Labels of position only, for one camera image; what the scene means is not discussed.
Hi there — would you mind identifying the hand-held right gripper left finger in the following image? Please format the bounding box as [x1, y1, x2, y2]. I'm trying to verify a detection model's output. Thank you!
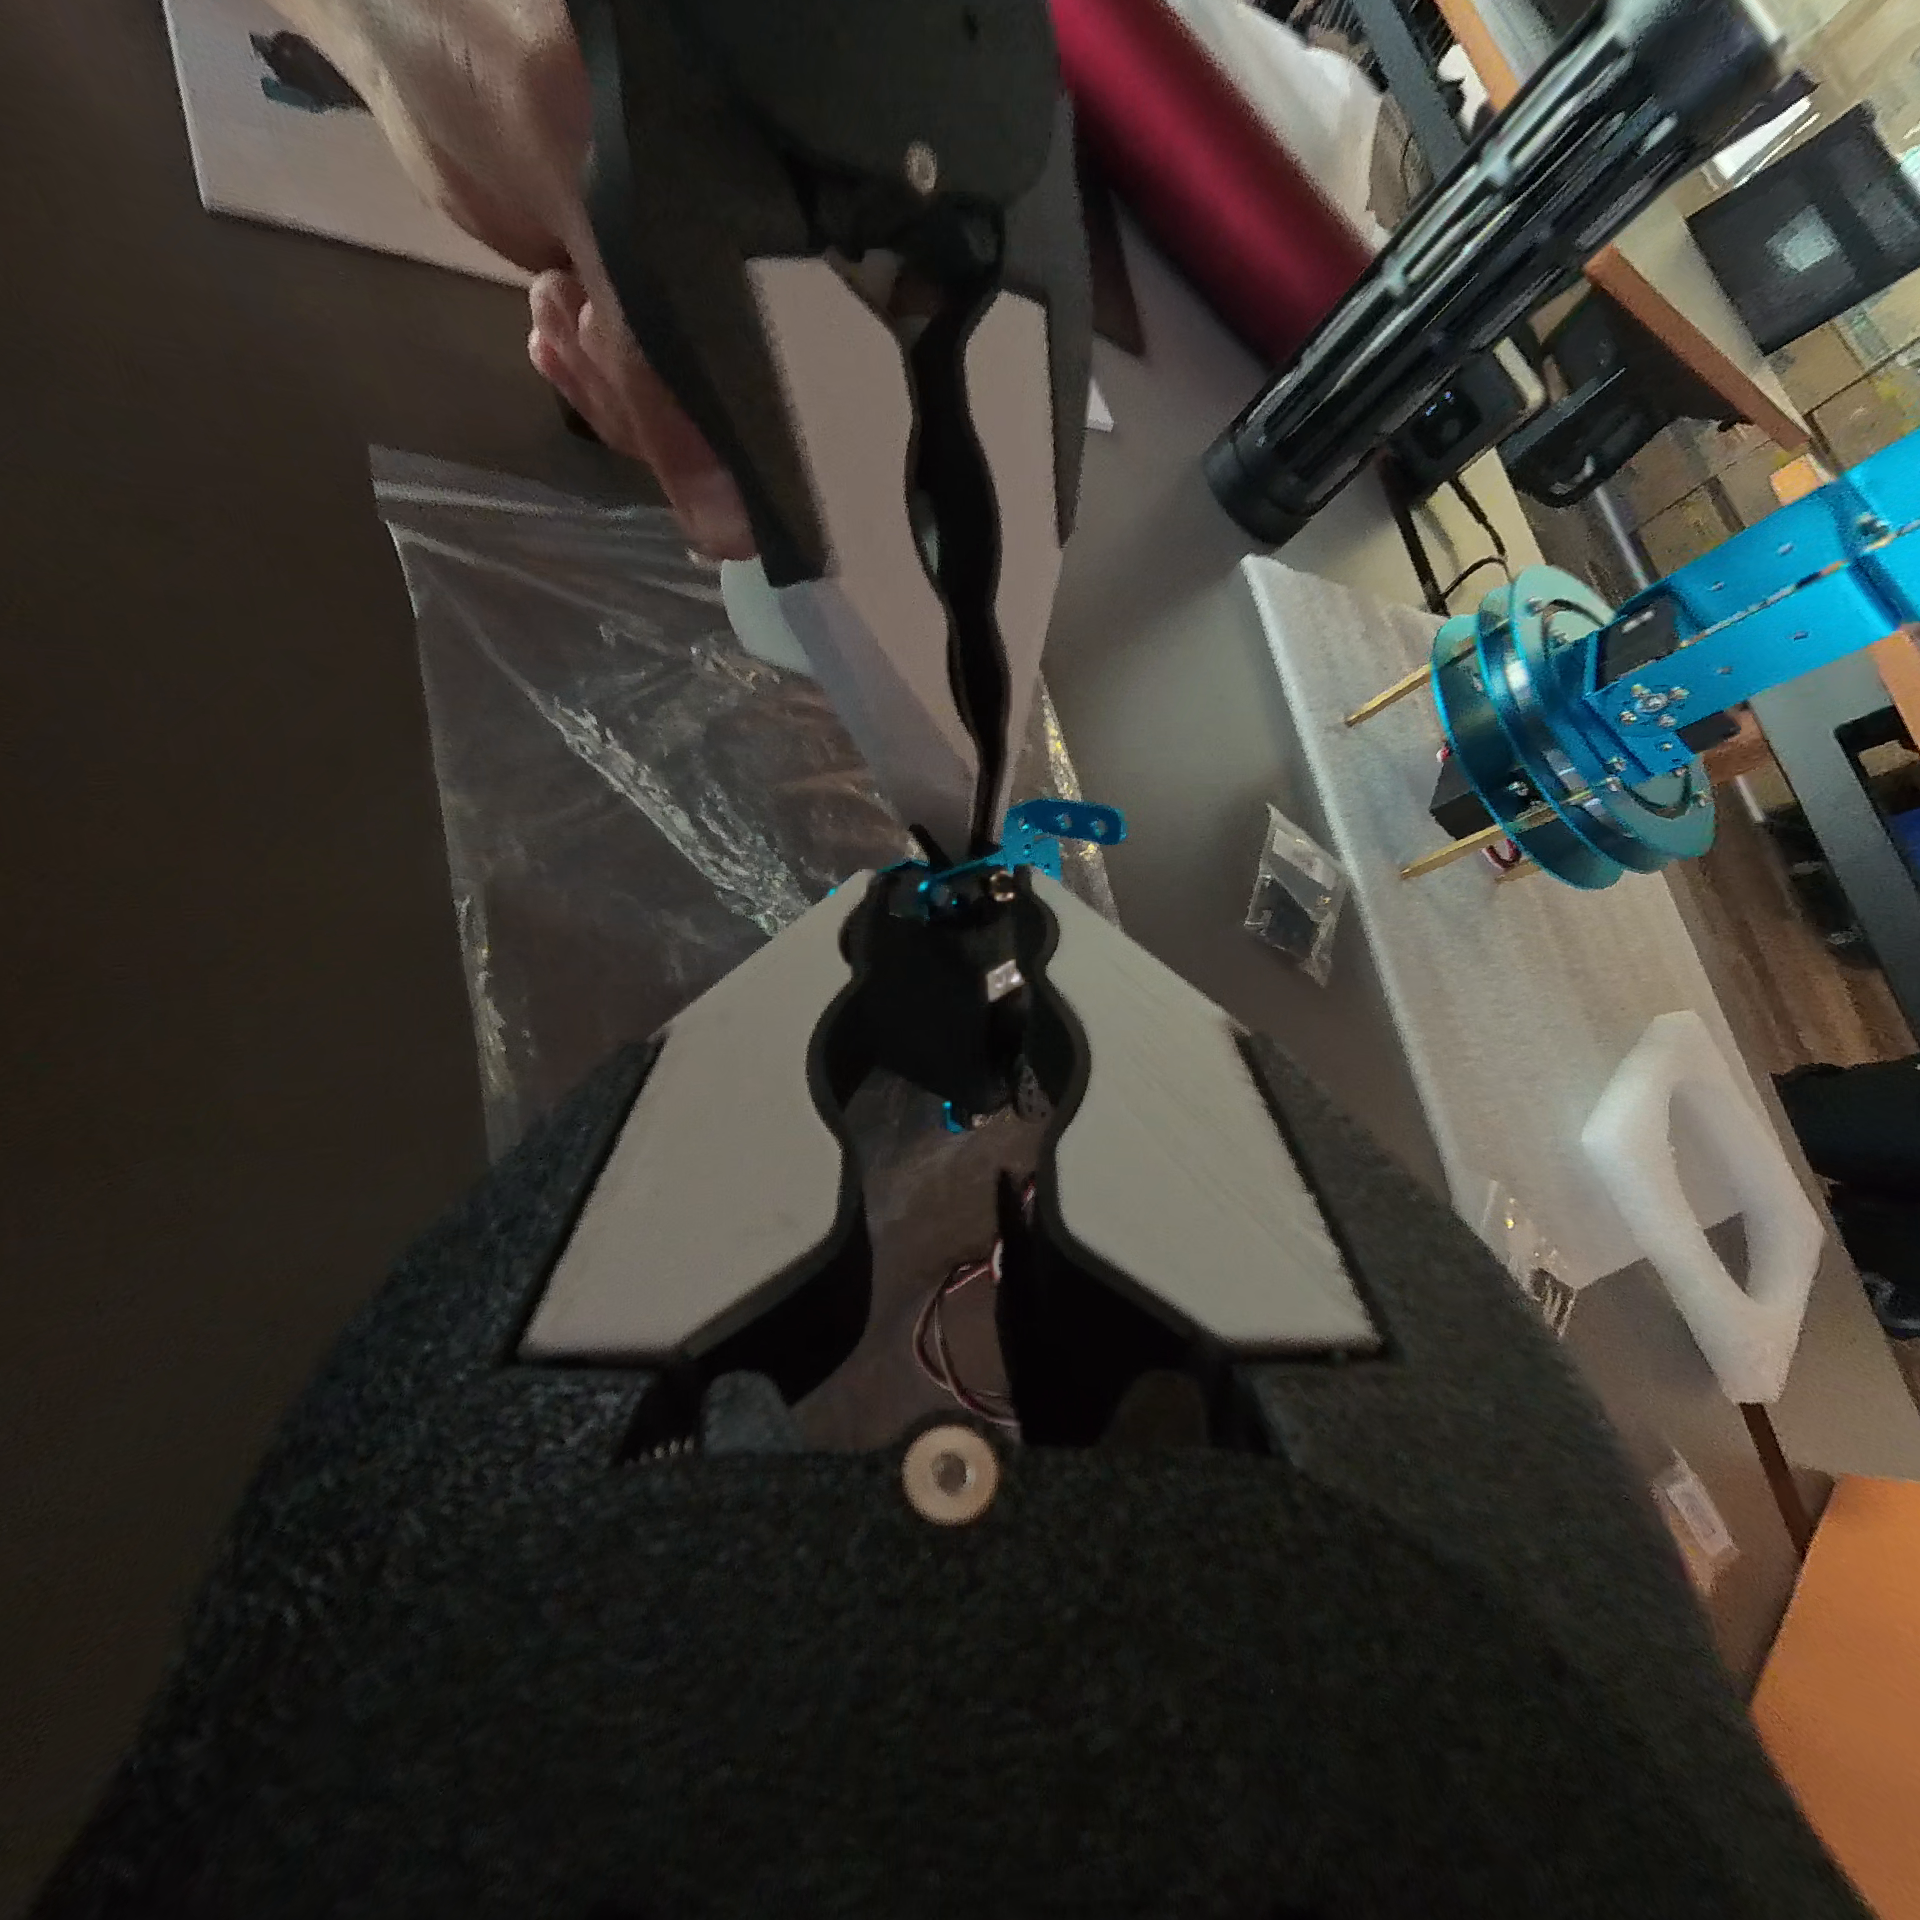
[516, 874, 903, 1419]

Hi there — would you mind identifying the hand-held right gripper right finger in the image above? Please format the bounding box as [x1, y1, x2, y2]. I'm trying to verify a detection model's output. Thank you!
[992, 874, 1386, 1449]

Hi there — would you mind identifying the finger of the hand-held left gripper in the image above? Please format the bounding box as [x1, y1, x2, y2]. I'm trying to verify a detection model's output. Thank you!
[938, 281, 1079, 864]
[750, 253, 996, 859]

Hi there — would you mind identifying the red white black servo cable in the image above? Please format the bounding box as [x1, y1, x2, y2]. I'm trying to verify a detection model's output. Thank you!
[912, 1171, 1042, 1431]

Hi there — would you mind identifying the black servo with blue bracket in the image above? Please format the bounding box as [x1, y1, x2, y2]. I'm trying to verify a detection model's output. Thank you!
[878, 797, 1130, 1136]

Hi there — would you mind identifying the grey desk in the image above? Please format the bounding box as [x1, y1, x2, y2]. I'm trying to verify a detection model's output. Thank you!
[0, 0, 1920, 1920]

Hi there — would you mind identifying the person's left hand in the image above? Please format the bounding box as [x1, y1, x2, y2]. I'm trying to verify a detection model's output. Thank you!
[277, 0, 759, 559]

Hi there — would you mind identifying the small bag of black parts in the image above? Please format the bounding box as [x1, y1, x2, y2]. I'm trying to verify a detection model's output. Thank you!
[1244, 808, 1354, 985]

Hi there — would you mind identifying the white foam sheet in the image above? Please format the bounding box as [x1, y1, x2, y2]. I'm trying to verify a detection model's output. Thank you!
[1240, 555, 1807, 1356]

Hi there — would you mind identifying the pile of small screw bags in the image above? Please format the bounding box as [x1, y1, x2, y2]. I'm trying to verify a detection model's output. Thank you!
[1477, 1184, 1745, 1592]

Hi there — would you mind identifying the clear plastic bag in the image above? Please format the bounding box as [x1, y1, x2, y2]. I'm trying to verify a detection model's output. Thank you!
[374, 443, 1120, 1159]

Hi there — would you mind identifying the red metal cylinder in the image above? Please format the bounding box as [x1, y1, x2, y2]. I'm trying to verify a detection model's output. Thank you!
[1052, 0, 1377, 372]

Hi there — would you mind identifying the black device with colour screen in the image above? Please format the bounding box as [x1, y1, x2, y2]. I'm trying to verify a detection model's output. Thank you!
[1389, 356, 1542, 486]

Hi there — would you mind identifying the black cylindrical tool holder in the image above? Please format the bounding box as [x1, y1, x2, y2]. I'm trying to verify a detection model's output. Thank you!
[1204, 0, 1789, 548]

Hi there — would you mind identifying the white crumpled plastic bag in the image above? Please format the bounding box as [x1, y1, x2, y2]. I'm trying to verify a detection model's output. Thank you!
[1170, 0, 1393, 228]

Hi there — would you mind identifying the open instruction manual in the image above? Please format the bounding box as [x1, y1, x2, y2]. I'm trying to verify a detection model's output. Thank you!
[162, 0, 574, 288]

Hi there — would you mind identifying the orange cardboard box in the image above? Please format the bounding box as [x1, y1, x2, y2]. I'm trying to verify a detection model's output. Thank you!
[1745, 1477, 1920, 1920]

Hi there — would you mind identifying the white foam frame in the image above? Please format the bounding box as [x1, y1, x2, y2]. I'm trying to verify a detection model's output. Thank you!
[1583, 1007, 1830, 1408]

